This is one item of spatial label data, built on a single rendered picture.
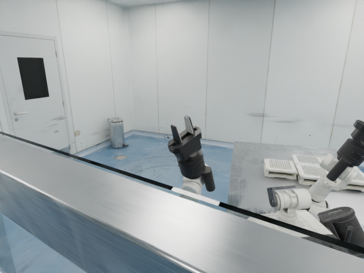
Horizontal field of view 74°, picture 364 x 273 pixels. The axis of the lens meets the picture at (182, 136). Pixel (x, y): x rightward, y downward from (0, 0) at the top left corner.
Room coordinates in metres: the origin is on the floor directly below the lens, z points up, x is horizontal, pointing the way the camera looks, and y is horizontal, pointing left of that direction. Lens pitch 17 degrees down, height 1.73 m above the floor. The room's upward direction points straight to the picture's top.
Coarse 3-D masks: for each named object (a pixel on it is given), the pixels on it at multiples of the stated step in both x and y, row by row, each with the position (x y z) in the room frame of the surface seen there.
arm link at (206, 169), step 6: (204, 162) 0.76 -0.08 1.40; (204, 168) 0.75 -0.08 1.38; (210, 168) 0.74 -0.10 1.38; (186, 174) 0.73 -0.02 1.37; (192, 174) 0.72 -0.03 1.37; (198, 174) 0.73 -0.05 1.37; (204, 174) 0.73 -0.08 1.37; (210, 174) 0.73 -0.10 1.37; (186, 180) 0.76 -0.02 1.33; (192, 180) 0.75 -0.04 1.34; (198, 180) 0.74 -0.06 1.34; (204, 180) 0.75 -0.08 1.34; (210, 180) 0.74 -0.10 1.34; (210, 186) 0.75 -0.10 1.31
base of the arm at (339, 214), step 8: (336, 208) 0.77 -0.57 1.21; (344, 208) 0.75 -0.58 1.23; (352, 208) 0.73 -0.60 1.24; (320, 216) 0.75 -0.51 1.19; (328, 216) 0.73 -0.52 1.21; (336, 216) 0.71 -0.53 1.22; (344, 216) 0.70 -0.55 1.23; (352, 216) 0.70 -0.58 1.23; (328, 224) 0.70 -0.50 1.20; (336, 232) 0.69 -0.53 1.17
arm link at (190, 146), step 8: (184, 136) 0.73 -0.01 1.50; (192, 136) 0.71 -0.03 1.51; (200, 136) 0.73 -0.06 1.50; (168, 144) 0.70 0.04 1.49; (184, 144) 0.69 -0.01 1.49; (192, 144) 0.71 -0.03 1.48; (200, 144) 0.74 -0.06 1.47; (176, 152) 0.68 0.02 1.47; (184, 152) 0.69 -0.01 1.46; (192, 152) 0.72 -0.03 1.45; (200, 152) 0.75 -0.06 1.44; (184, 160) 0.70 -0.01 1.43; (192, 160) 0.72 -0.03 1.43; (200, 160) 0.72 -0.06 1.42; (184, 168) 0.72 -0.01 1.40; (192, 168) 0.71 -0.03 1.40; (200, 168) 0.73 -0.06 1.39
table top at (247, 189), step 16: (240, 144) 2.65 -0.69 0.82; (256, 144) 2.65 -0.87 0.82; (272, 144) 2.65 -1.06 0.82; (240, 160) 2.17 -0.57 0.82; (256, 160) 2.17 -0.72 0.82; (240, 176) 1.83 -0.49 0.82; (256, 176) 1.83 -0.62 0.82; (240, 192) 1.57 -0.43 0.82; (256, 192) 1.57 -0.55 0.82; (336, 192) 1.57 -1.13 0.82; (352, 192) 1.57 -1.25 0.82; (240, 208) 1.37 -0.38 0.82; (256, 208) 1.37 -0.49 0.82
